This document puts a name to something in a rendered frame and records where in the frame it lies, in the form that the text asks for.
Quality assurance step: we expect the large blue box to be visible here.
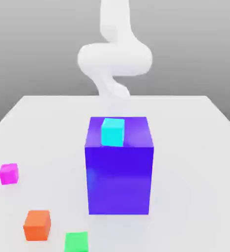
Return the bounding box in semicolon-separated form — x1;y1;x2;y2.
84;116;154;216

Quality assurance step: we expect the small orange cube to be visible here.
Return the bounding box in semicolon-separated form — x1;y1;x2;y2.
23;210;52;242

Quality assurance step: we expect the small magenta cube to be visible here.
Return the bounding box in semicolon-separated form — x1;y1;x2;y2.
0;162;20;186

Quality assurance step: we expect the small green cube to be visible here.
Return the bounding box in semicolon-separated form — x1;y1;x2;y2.
64;231;89;252

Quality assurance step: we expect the small cyan cube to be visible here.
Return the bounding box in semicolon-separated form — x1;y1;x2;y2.
101;117;125;148

